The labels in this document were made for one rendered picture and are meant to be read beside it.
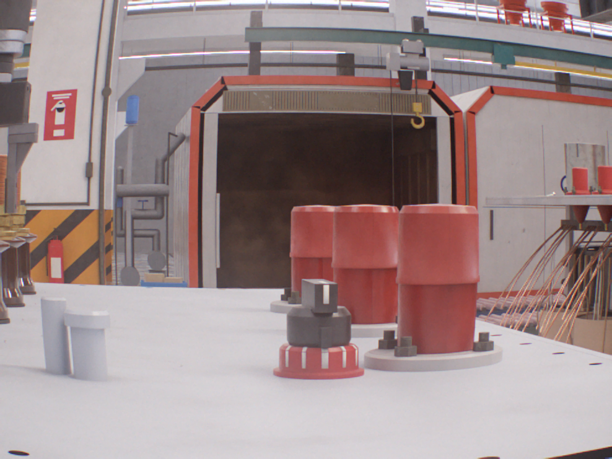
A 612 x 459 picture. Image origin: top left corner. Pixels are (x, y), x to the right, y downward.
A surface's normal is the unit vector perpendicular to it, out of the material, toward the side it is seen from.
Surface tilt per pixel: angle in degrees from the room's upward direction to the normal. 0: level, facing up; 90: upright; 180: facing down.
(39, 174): 90
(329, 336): 90
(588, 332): 90
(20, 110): 90
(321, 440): 0
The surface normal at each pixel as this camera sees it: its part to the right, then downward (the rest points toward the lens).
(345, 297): -0.63, 0.01
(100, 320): 0.67, 0.01
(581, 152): -0.40, 0.01
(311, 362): -0.16, -0.02
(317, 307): 0.14, 0.01
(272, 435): 0.00, -1.00
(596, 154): 0.37, 0.01
